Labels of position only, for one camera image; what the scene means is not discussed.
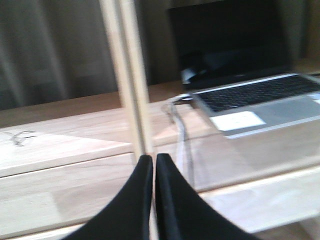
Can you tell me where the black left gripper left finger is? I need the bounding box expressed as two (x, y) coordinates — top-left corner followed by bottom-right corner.
(63, 155), (153, 240)

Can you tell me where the wooden desk shelf unit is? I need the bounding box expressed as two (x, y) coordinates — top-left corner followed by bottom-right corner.
(0, 0), (320, 240)

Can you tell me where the white laptop cable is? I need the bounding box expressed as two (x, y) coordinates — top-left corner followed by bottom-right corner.
(161, 93), (198, 188)

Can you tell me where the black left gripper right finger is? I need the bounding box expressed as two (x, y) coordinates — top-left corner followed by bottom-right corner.
(155, 153), (256, 240)

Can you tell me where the silver laptop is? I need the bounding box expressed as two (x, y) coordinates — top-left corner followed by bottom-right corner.
(167, 0), (320, 139)

